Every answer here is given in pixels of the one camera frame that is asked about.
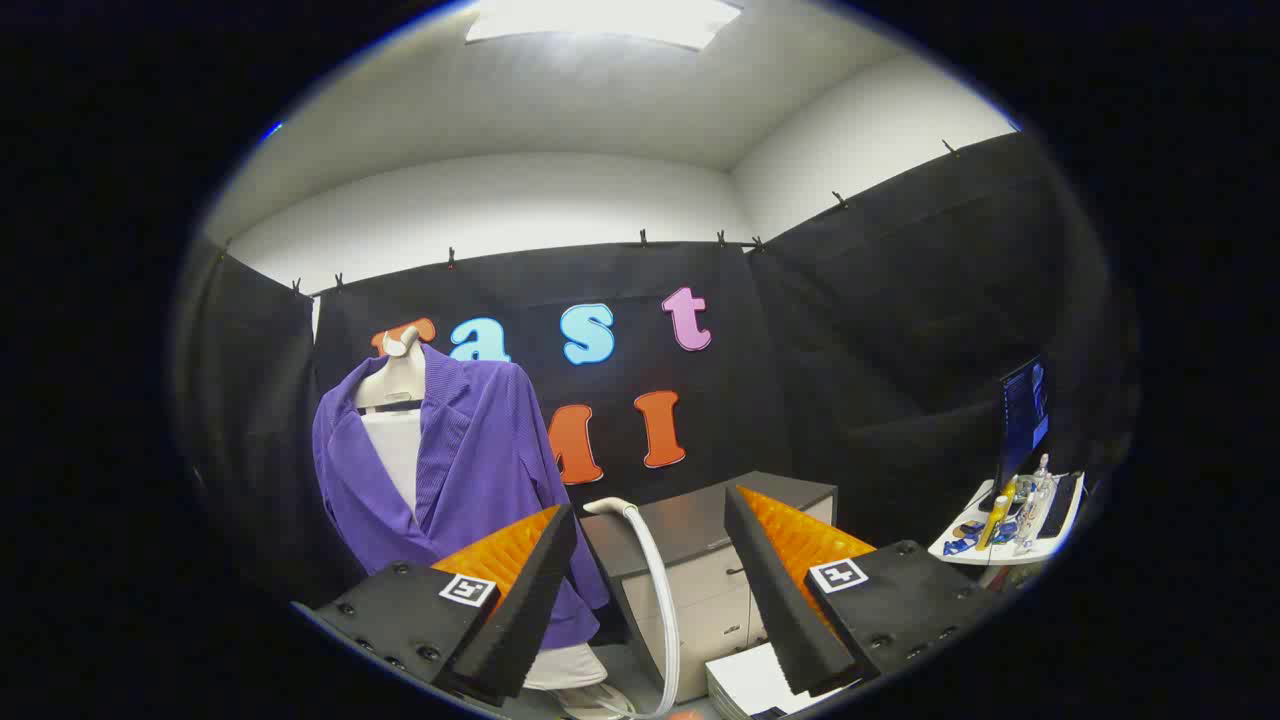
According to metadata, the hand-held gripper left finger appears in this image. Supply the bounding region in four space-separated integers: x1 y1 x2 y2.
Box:
295 503 581 709

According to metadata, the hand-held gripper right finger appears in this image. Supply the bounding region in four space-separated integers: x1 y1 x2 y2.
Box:
722 485 1011 698

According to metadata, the white garment steamer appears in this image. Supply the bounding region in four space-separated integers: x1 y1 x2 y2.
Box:
560 495 683 719

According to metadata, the purple corduroy jacket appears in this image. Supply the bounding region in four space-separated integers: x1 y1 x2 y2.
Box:
312 345 611 651

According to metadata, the white cabinet with grey top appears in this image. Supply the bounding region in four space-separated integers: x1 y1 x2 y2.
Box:
580 470 839 701

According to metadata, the white side table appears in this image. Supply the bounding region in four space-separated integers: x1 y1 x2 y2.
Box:
928 472 1086 567

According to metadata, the white mannequin torso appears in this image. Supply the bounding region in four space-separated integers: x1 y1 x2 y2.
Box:
352 323 611 693

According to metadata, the black backdrop cloth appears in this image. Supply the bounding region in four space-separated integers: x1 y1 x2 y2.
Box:
175 130 1141 641

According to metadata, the clear plastic bottle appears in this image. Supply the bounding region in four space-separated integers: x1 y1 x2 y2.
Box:
1015 455 1056 556

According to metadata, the black keyboard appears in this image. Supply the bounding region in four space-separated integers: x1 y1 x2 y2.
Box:
1040 475 1081 541

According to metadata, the black computer monitor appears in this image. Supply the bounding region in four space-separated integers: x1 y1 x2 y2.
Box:
995 355 1051 501

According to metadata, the ceiling light panel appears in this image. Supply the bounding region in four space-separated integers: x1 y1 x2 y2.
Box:
465 0 743 51

